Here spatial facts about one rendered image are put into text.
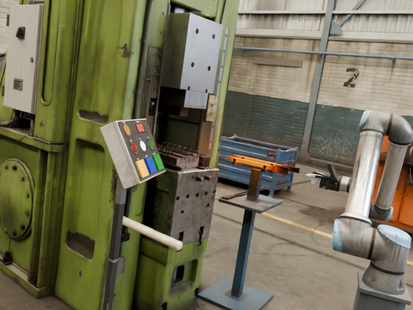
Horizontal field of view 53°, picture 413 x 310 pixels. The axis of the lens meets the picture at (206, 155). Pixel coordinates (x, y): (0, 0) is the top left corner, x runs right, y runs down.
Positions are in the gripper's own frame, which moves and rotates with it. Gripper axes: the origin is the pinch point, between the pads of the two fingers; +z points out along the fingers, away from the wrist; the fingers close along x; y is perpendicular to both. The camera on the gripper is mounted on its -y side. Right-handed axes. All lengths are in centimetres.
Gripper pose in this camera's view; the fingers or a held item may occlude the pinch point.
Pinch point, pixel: (308, 172)
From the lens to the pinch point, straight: 265.6
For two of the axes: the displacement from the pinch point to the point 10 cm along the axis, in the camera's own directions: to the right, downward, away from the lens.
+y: -1.4, 9.8, 1.5
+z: -8.6, -2.0, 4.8
